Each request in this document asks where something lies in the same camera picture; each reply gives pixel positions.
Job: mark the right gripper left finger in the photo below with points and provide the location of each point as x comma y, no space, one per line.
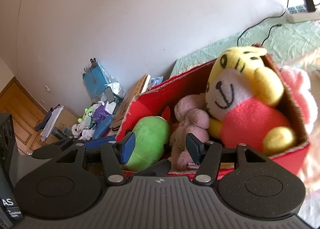
122,153

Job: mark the white power strip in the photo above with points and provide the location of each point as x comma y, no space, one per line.
300,14

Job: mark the brown cardboard book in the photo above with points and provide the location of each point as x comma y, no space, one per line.
140,86

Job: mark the small toy clutter pile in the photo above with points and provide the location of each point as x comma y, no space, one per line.
95,121

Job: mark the cartoon bear bed sheet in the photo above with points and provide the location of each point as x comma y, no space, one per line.
294,44

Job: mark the black charger plug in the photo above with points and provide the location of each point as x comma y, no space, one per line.
310,6

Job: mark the green plush toy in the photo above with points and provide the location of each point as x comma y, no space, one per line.
151,134

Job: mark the yellow tiger plush toy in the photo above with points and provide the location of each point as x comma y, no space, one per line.
241,96

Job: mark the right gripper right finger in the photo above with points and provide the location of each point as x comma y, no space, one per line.
207,155

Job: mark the dusty pink plush toy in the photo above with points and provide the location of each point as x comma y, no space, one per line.
190,112

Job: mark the red cardboard box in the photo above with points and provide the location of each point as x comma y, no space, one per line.
161,100

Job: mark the blue plastic bag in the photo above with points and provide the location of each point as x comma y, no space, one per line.
96,80

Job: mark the wooden door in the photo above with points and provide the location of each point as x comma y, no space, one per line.
26,114

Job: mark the pale pink fluffy plush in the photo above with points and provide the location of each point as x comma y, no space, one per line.
299,82

